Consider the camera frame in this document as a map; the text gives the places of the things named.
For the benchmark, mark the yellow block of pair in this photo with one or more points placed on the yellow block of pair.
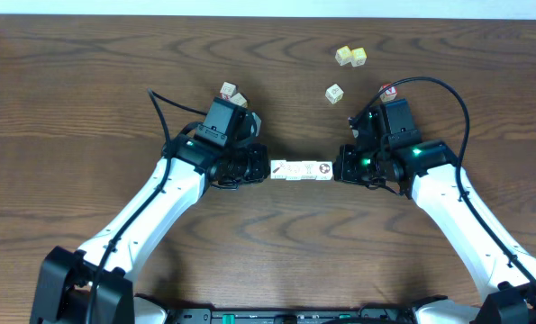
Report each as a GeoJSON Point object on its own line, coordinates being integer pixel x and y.
{"type": "Point", "coordinates": [343, 55]}
{"type": "Point", "coordinates": [358, 57]}

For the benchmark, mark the cream block with faint drawing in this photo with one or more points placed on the cream block with faint drawing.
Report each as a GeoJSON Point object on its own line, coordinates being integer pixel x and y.
{"type": "Point", "coordinates": [334, 94]}

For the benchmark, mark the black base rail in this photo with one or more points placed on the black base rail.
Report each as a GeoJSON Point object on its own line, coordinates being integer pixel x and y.
{"type": "Point", "coordinates": [294, 316]}

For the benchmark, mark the yellow block right of pair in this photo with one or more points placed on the yellow block right of pair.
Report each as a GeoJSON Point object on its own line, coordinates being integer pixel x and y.
{"type": "Point", "coordinates": [358, 57]}

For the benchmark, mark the yellow block left of pair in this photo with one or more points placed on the yellow block left of pair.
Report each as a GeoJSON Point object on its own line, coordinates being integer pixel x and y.
{"type": "Point", "coordinates": [343, 55]}

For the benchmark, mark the white block with soccer ball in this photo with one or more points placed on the white block with soccer ball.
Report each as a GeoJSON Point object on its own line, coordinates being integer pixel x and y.
{"type": "Point", "coordinates": [325, 171]}

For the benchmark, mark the white block red number three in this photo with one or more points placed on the white block red number three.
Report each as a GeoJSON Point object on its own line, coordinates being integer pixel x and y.
{"type": "Point", "coordinates": [228, 90]}

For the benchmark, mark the white block with goblet print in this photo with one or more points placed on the white block with goblet print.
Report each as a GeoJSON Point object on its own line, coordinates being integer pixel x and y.
{"type": "Point", "coordinates": [308, 171]}

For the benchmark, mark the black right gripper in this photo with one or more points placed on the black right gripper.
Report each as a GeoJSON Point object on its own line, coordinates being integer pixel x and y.
{"type": "Point", "coordinates": [343, 167]}

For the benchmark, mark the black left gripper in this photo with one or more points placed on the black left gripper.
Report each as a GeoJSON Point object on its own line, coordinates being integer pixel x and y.
{"type": "Point", "coordinates": [258, 163]}

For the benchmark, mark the white block with hammer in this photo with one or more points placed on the white block with hammer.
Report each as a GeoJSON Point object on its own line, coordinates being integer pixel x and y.
{"type": "Point", "coordinates": [278, 169]}

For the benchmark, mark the red letter block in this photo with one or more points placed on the red letter block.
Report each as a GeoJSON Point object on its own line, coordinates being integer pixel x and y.
{"type": "Point", "coordinates": [388, 93]}

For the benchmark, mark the white block with faint print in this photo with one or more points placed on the white block with faint print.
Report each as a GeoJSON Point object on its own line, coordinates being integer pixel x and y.
{"type": "Point", "coordinates": [294, 170]}

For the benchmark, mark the cream block with umbrella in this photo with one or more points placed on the cream block with umbrella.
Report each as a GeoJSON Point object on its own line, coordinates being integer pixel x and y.
{"type": "Point", "coordinates": [239, 99]}

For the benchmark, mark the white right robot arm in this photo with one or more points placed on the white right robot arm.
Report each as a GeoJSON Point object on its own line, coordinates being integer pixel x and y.
{"type": "Point", "coordinates": [503, 272]}

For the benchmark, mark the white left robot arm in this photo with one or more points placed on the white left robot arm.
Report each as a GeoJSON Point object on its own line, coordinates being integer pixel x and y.
{"type": "Point", "coordinates": [94, 284]}

